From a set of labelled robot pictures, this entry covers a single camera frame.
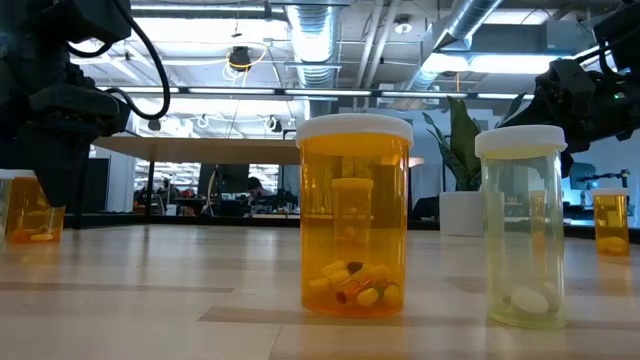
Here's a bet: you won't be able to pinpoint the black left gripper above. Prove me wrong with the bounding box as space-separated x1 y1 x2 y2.
0 83 132 209

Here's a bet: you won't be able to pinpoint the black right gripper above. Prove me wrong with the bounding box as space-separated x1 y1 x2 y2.
498 58 640 179

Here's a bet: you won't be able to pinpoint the clear green medicine bottle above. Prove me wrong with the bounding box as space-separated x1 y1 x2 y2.
0 168 15 251
474 124 569 330

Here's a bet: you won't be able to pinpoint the small orange medicine bottle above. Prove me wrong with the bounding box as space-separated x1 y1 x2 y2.
590 187 631 257
528 188 547 251

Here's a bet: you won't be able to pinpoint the dark partition panel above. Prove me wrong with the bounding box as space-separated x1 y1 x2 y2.
88 157 111 215

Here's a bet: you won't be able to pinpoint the dark computer monitor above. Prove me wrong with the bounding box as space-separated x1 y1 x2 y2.
568 161 598 191

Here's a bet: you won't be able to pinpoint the snake plant white pot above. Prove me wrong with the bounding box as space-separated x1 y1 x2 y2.
422 92 526 237

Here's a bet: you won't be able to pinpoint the rectangular ceiling light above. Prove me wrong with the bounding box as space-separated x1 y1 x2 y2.
422 51 564 76

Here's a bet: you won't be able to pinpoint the black office chair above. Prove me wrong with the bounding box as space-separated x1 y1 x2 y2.
410 195 442 222

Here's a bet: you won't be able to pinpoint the black background screens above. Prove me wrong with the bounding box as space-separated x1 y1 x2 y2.
198 163 250 201

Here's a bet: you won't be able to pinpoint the person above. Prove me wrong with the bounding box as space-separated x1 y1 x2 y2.
245 175 284 214

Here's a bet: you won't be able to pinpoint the black ceiling device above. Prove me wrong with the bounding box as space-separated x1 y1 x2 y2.
227 45 254 72

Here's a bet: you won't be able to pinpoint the long ceiling light bar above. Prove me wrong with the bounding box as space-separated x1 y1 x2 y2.
97 85 537 102

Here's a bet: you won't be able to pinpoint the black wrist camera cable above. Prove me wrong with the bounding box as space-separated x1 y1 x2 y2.
102 0 172 121

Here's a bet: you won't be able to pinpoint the slanted silver ventilation duct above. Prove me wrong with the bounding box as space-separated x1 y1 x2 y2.
399 0 504 94

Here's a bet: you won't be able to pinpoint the wooden shelf black frame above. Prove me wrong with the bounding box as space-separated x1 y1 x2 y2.
73 128 346 236

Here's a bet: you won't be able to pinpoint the corrugated silver ventilation duct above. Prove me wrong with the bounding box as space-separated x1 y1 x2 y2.
283 3 346 119

